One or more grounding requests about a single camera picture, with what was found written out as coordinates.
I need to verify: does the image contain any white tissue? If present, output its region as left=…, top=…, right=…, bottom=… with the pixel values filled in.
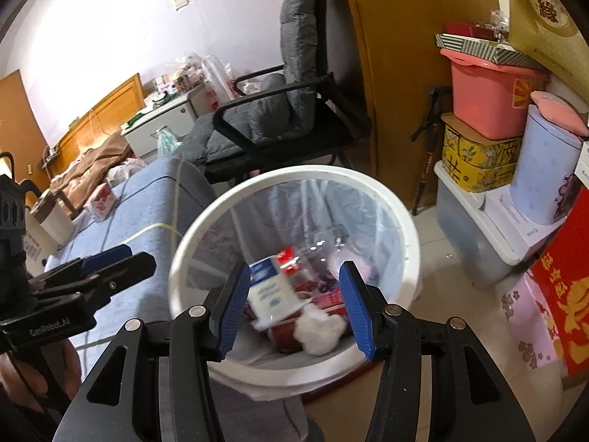
left=293, top=306, right=348, bottom=356

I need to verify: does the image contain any white bucket brown lid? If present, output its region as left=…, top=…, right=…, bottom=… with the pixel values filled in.
left=25, top=179, right=77, bottom=246

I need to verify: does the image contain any white bedside cabinet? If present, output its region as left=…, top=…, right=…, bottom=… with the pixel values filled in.
left=120, top=85, right=205, bottom=159

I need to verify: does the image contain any pink white carton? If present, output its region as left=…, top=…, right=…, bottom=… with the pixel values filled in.
left=87, top=183, right=118, bottom=222

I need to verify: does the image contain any pink lid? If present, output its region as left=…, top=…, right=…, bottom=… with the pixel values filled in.
left=529, top=90, right=589, bottom=138

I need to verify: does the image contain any gold paper bag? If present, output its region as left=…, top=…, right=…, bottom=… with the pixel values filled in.
left=506, top=0, right=589, bottom=97

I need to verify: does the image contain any clear plastic bin liner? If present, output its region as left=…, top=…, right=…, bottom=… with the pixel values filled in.
left=186, top=177, right=408, bottom=401

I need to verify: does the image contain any clear plastic bottle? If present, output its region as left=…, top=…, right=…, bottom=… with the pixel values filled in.
left=304, top=225, right=373, bottom=263

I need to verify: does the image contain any white round trash bin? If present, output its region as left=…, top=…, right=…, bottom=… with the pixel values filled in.
left=168, top=164, right=422, bottom=401

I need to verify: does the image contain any white purple patterned packet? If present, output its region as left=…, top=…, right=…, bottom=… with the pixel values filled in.
left=317, top=251, right=382, bottom=295

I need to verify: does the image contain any green plastic bag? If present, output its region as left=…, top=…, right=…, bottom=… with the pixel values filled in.
left=156, top=128, right=182, bottom=159

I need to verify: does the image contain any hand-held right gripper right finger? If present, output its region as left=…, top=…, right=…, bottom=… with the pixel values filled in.
left=338, top=260, right=537, bottom=442

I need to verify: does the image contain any light blue bucket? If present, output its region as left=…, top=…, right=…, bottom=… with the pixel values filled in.
left=508, top=104, right=584, bottom=226

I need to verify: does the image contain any pile of small packets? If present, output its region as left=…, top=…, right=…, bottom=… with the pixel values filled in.
left=142, top=53, right=208, bottom=106

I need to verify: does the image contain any black trekking pole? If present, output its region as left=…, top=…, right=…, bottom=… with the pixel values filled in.
left=411, top=85, right=454, bottom=217

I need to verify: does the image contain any white blue carton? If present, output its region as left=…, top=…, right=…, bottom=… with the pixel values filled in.
left=246, top=258, right=314, bottom=327

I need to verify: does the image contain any red white packet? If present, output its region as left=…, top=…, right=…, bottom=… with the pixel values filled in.
left=274, top=246, right=304, bottom=281

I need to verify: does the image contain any clear storage box white lid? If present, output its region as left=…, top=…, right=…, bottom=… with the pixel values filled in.
left=433, top=163, right=564, bottom=291

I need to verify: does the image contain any clear plastic bag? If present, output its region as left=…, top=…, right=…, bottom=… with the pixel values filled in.
left=239, top=76, right=270, bottom=95

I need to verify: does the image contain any white crumpled plastic bag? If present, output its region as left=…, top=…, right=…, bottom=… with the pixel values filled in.
left=107, top=157, right=148, bottom=185

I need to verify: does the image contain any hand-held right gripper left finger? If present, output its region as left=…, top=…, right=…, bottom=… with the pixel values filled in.
left=60, top=260, right=253, bottom=442

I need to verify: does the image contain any red gift box gold print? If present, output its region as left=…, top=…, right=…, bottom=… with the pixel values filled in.
left=531, top=203, right=589, bottom=378

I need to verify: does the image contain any grey quilted chair cushion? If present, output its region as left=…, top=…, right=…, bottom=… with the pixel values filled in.
left=177, top=0, right=323, bottom=164

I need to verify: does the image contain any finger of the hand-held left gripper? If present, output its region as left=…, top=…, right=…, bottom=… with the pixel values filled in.
left=28, top=244, right=134, bottom=289
left=29, top=252, right=157, bottom=307

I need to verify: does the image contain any pink floral bag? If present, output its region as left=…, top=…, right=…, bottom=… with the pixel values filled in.
left=499, top=271, right=571, bottom=373

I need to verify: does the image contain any clear cellophane wrap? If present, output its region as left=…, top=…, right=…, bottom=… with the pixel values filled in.
left=476, top=9, right=511, bottom=42

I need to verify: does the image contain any yellow floral box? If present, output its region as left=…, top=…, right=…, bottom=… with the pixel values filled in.
left=441, top=113, right=523, bottom=193

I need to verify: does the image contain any brown blanket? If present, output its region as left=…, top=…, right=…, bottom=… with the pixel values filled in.
left=48, top=131, right=134, bottom=203

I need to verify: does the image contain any striped gift box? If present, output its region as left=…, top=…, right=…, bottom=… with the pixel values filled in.
left=435, top=21, right=548, bottom=72

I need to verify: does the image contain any black office chair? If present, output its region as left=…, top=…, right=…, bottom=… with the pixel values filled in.
left=202, top=0, right=373, bottom=185

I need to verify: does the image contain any person's left hand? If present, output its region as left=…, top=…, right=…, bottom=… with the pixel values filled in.
left=0, top=343, right=82, bottom=408

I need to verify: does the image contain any white plastic bag red print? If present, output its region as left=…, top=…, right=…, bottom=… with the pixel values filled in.
left=202, top=54, right=237, bottom=113

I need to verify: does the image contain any wooden headboard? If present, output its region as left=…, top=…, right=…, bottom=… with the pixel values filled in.
left=43, top=73, right=144, bottom=180

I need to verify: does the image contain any wooden wardrobe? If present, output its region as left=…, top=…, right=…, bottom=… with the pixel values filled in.
left=338, top=0, right=521, bottom=203

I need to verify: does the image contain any pink plastic tub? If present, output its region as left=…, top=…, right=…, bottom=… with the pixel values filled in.
left=439, top=48, right=548, bottom=141

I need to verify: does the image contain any wooden door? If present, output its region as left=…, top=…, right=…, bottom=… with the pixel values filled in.
left=0, top=69, right=47, bottom=180

